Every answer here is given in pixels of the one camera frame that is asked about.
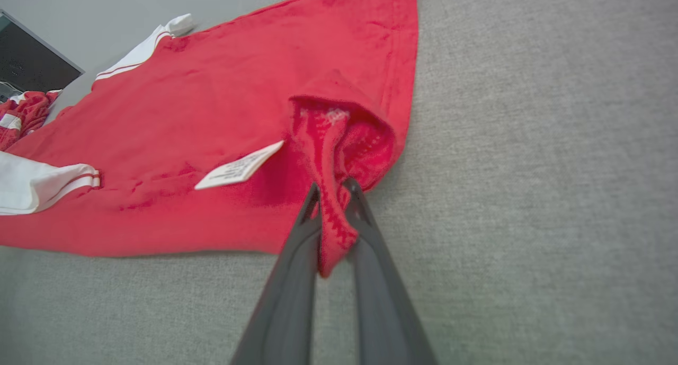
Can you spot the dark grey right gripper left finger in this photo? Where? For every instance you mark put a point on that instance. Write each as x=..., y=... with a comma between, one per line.
x=286, y=312

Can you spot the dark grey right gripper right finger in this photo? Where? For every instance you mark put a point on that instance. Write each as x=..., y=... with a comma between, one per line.
x=386, y=312

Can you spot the red and white jersey shirt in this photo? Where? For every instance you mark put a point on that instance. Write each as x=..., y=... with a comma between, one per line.
x=212, y=116

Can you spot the black panel with grey frame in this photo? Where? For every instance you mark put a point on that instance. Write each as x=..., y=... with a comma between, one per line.
x=32, y=63

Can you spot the red shorts with white stripes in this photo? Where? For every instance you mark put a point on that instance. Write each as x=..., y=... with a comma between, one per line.
x=21, y=116

